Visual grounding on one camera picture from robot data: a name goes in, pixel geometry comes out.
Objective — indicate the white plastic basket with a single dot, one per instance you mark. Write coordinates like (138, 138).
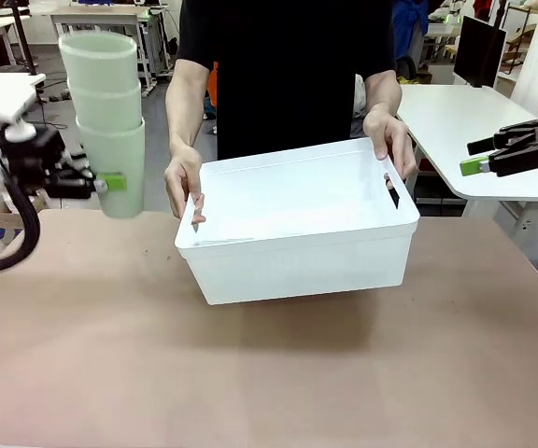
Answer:
(297, 224)

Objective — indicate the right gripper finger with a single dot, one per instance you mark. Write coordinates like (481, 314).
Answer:
(507, 139)
(521, 158)

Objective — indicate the light grey garment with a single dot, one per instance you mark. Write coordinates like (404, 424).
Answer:
(358, 107)

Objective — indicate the person's right hand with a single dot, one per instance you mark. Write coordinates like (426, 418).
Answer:
(182, 182)

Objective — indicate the pale green plastic cup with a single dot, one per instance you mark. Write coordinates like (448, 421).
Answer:
(119, 158)
(105, 105)
(97, 58)

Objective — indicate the white metal-frame workbench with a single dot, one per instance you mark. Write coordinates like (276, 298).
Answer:
(145, 28)

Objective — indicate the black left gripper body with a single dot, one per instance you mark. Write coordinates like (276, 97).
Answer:
(35, 156)

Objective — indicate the person in blue jacket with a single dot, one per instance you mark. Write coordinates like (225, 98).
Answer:
(409, 32)

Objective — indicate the wooden frame rack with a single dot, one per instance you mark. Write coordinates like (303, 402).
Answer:
(521, 37)

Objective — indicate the brown cardboard box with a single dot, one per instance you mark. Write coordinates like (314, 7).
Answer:
(9, 219)

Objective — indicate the person's left hand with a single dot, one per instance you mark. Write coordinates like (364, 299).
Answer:
(392, 140)

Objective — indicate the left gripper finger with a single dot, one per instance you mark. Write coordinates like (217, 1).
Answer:
(75, 163)
(110, 182)

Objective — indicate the small white side table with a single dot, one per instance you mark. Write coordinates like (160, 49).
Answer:
(3, 88)

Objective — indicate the person's right forearm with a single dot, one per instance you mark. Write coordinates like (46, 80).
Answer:
(185, 107)

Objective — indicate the person in black t-shirt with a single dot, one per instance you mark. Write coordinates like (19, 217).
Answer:
(287, 79)

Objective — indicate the black computer monitor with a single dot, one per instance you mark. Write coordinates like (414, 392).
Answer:
(479, 49)

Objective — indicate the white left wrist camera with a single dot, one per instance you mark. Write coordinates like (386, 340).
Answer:
(14, 123)

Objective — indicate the person's left forearm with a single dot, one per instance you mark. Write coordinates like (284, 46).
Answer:
(383, 91)

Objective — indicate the black stand pole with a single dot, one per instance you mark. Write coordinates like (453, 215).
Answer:
(24, 42)

